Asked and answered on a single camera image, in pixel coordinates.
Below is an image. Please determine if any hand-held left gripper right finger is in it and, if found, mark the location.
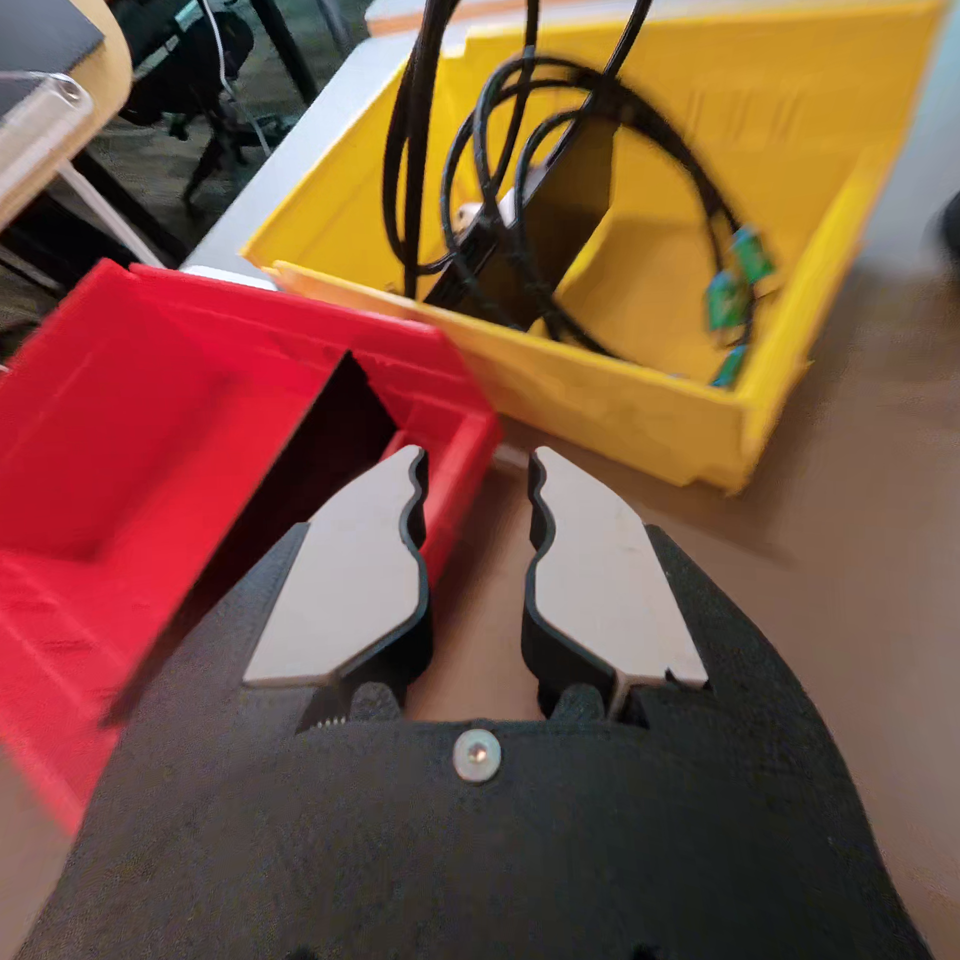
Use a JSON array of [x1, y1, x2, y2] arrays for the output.
[[522, 447, 711, 691]]

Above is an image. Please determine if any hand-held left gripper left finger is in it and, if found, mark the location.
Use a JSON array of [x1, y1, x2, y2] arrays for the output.
[[242, 444, 434, 690]]

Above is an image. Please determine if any red plastic bin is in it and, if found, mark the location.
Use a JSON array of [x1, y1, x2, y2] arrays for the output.
[[0, 258, 504, 835]]

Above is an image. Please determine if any black braided hub cable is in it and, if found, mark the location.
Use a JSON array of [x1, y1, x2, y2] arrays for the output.
[[381, 0, 543, 301]]

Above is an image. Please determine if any yellow plastic bin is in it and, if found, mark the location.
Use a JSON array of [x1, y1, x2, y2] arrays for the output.
[[241, 0, 948, 496]]

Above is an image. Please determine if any black bin divider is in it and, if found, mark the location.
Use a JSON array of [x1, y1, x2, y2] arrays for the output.
[[99, 351, 399, 730], [422, 116, 618, 333]]

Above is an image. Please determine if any white board stand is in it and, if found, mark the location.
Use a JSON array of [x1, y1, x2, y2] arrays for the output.
[[0, 71, 170, 275]]

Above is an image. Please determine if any black office chair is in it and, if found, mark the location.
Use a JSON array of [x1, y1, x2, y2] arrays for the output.
[[112, 0, 256, 219]]

